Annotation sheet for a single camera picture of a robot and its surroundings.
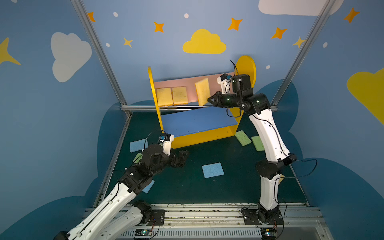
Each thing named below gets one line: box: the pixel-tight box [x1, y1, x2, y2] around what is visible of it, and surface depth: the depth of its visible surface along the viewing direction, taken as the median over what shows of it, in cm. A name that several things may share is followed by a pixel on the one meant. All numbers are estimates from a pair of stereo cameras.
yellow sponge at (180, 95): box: [172, 86, 189, 106], surface depth 72 cm
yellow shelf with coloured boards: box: [148, 55, 257, 149], surface depth 75 cm
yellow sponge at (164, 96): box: [156, 87, 174, 107], surface depth 72 cm
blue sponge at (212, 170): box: [202, 162, 225, 179], surface depth 92 cm
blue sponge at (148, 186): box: [142, 179, 155, 194], surface depth 84 cm
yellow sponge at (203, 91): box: [195, 78, 211, 107], surface depth 69 cm
